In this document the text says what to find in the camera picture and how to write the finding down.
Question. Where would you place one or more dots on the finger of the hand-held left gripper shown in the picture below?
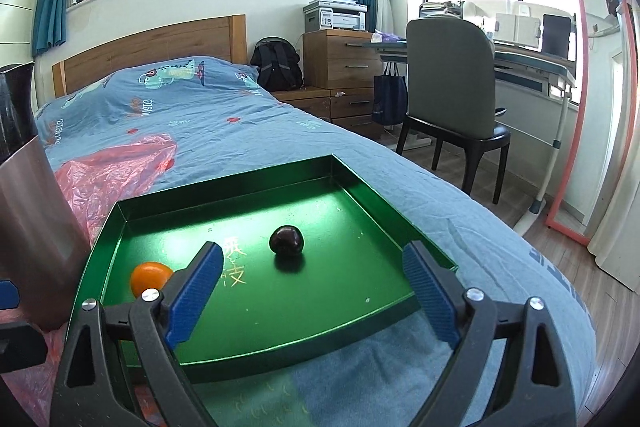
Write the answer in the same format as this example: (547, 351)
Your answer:
(20, 342)
(7, 294)

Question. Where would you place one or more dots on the low wooden nightstand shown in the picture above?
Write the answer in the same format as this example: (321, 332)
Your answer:
(350, 107)

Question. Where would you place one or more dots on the dark blue tote bag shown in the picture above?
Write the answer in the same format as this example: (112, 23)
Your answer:
(390, 99)

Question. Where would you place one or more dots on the green metal tray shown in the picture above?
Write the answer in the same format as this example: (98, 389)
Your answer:
(300, 297)

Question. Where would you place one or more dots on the white desktop box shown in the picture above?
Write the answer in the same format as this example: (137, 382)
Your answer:
(517, 31)

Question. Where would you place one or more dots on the grey adjustable desk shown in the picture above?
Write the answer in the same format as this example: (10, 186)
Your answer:
(525, 64)

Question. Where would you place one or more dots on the wooden headboard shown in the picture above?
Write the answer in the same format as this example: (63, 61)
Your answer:
(150, 47)

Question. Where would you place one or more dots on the black tablet screen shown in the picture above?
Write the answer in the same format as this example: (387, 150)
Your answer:
(556, 36)

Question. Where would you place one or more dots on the pink plastic sheet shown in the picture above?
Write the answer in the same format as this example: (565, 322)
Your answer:
(100, 177)

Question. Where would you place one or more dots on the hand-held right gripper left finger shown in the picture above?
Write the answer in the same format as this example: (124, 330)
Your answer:
(195, 292)

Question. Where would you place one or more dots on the white wardrobe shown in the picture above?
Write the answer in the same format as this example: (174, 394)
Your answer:
(20, 7)

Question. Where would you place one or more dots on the dark purple plum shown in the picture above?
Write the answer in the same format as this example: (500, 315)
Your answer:
(286, 239)

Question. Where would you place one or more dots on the wooden dresser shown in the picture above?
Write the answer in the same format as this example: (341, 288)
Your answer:
(340, 57)

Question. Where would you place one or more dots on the white printer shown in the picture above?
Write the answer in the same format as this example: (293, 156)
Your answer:
(335, 17)

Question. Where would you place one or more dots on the black backpack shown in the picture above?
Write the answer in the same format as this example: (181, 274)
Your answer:
(277, 64)

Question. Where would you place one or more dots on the pink framed mirror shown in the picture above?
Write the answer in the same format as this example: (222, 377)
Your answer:
(597, 117)

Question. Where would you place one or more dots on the bed with blue cover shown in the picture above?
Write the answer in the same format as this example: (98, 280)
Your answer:
(300, 132)

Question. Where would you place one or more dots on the grey chair black legs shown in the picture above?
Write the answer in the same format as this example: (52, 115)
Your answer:
(445, 77)

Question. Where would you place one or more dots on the stack of papers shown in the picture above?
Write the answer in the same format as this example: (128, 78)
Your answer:
(440, 9)

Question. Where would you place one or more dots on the orange mandarin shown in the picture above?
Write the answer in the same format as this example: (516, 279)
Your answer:
(147, 276)

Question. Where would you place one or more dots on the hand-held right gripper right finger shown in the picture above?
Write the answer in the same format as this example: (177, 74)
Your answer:
(430, 292)

